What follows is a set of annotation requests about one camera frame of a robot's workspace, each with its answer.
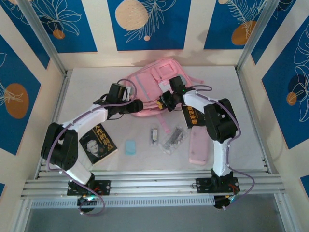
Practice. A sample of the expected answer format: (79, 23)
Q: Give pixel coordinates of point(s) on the pink student backpack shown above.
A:
(149, 84)

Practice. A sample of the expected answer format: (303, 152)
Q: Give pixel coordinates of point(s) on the black book with yellow title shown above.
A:
(193, 118)

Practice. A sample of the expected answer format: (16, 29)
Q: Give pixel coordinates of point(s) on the small black white gadget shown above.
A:
(154, 135)

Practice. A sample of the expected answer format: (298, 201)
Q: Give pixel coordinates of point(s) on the clear bag of dark clips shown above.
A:
(173, 139)

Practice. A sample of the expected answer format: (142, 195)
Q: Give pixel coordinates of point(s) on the light blue eraser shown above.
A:
(130, 147)

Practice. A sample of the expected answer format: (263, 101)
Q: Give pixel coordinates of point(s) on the black book with portrait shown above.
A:
(96, 147)

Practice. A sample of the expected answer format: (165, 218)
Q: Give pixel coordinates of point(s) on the pink pencil case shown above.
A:
(199, 147)

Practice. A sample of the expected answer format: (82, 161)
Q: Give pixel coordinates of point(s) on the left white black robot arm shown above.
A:
(91, 116)

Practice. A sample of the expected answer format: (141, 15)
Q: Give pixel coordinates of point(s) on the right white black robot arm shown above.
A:
(195, 101)

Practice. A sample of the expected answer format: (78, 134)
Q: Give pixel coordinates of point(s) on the black controller board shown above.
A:
(220, 203)
(83, 201)

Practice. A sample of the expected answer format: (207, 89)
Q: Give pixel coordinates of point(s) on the aluminium frame side rail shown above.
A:
(55, 116)
(248, 96)

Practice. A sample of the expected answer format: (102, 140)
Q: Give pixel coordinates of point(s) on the aluminium frame cross rails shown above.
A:
(154, 183)

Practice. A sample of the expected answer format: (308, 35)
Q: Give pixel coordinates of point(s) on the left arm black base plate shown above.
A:
(105, 187)

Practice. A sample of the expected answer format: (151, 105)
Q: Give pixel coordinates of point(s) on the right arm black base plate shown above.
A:
(202, 184)

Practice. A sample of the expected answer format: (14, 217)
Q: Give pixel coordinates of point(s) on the aluminium frame corner post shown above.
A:
(256, 36)
(43, 36)

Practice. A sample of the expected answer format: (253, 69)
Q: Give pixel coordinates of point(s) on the aluminium frame leg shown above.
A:
(285, 212)
(21, 215)

